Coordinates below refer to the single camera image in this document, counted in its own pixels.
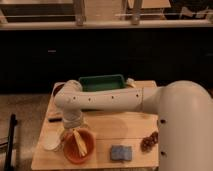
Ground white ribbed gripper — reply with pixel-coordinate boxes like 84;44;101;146
62;116;84;129

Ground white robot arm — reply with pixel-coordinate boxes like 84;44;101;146
54;80;213;171

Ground red bowl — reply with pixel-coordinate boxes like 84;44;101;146
63;129;95;164

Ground dark round bowl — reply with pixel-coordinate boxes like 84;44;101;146
52;84;64;97

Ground black marker pen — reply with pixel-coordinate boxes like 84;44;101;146
48;117;62;122

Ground white cup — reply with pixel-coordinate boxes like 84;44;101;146
42;131;62;151

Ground wooden table board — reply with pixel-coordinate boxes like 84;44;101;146
31;97;158;171

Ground green rectangular tray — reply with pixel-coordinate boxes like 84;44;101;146
78;74;125;92

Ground blue sponge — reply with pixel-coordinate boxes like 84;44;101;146
110;145;132;161

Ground metal spoon utensil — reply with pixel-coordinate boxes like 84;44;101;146
126;78;136;88

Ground bunch of dark grapes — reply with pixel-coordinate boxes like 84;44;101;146
141;131;158;152

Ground black chair frame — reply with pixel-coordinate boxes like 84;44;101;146
3;114;18;171

